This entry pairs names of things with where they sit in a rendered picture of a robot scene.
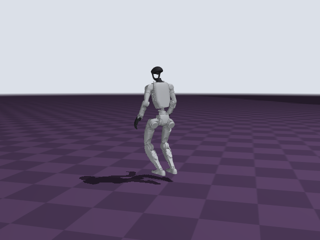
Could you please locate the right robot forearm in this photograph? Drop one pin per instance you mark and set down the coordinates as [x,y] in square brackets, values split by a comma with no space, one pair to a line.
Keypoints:
[170,109]

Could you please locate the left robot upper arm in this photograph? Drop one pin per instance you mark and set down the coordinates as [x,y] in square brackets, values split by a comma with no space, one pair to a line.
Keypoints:
[148,88]

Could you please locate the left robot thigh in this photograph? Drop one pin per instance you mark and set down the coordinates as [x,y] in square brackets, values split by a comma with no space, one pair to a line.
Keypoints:
[151,124]

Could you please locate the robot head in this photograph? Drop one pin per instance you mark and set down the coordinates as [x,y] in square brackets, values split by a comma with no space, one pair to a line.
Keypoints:
[157,70]

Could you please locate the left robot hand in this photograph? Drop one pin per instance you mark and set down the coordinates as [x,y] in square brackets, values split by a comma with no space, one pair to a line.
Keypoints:
[136,121]

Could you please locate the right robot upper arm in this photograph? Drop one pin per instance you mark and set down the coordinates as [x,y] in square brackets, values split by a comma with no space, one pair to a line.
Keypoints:
[172,95]

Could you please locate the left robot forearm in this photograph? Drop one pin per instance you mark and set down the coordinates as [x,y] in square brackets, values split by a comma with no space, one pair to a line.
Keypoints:
[142,111]

